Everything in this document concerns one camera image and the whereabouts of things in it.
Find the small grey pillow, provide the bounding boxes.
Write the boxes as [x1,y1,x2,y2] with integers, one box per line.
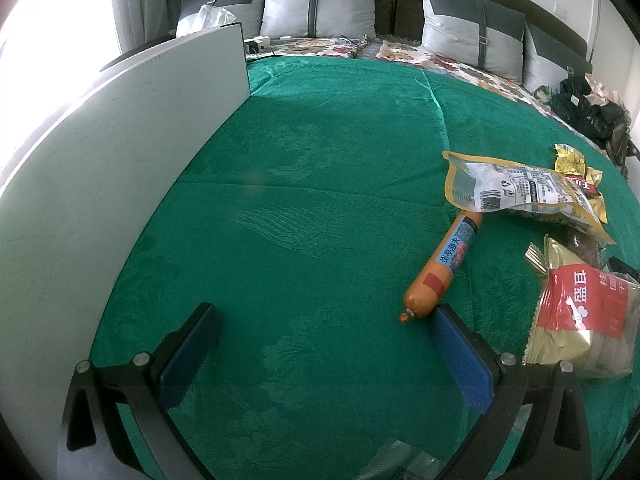
[522,22,593,93]
[176,0,266,38]

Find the green blanket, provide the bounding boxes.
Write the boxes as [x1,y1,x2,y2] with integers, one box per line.
[87,55,640,480]

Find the grey curtain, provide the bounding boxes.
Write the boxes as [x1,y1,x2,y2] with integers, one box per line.
[107,0,186,56]

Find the white plastic bag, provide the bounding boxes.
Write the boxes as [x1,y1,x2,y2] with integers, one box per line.
[192,3,238,31]

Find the dark backpack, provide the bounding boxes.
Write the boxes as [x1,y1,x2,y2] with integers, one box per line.
[600,110,640,171]

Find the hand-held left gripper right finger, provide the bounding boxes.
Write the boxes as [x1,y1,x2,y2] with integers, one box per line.
[432,304,608,480]

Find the clear plastic packet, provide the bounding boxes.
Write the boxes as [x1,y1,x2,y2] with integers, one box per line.
[360,437,453,480]

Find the yellow-rimmed clear snack packet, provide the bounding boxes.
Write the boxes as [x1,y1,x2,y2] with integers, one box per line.
[442,150,618,246]

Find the white box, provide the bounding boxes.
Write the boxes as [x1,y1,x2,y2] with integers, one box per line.
[0,21,252,480]

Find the large grey strapped pillow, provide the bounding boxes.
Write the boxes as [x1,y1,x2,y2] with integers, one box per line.
[417,0,527,83]
[260,0,383,40]

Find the orange sausage stick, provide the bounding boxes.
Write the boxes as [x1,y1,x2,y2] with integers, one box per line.
[398,212,484,324]

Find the small crinkled gold packet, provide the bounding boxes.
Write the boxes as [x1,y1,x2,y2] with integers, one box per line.
[553,143,590,177]

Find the gold packet with red label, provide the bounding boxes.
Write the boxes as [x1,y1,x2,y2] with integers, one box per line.
[522,234,640,380]

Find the white wall conduit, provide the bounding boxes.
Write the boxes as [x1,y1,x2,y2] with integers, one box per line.
[590,0,601,61]

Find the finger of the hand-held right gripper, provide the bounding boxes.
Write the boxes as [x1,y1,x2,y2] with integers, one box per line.
[606,256,640,283]

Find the slim yellow snack packet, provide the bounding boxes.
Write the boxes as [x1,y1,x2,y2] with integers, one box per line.
[567,167,608,225]

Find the grey pillows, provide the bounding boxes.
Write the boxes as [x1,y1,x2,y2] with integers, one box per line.
[177,0,593,76]

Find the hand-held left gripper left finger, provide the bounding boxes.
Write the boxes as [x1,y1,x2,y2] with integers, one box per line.
[55,302,223,480]

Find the tan cloth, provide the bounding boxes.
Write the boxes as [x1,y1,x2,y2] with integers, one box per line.
[585,72,626,106]

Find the brown vacuum-packed snack packet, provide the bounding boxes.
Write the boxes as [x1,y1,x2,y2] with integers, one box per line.
[564,230,608,267]

